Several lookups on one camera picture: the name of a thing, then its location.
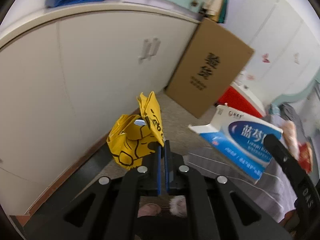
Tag yellow plastic bag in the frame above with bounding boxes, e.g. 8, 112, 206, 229
106, 92, 164, 170

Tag blue white medicine box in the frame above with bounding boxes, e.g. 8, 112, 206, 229
189, 105, 283, 183

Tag red paper bag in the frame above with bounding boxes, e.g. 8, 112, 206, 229
298, 142, 313, 174

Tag pink fluffy slipper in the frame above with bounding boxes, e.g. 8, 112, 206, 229
137, 196, 187, 218

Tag pink white plastic bag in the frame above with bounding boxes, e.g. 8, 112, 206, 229
281, 120, 299, 160

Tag red storage box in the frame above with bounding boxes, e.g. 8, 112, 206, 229
216, 82, 266, 118

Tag grey folded quilt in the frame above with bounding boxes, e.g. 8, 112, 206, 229
279, 103, 305, 136

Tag large brown cardboard box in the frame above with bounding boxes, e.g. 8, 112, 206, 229
165, 18, 254, 118

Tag white board on box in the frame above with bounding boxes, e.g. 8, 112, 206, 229
231, 82, 266, 118

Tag white low cabinet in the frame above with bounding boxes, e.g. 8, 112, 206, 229
1, 3, 198, 215

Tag hanging clothes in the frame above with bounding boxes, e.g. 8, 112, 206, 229
201, 0, 228, 23

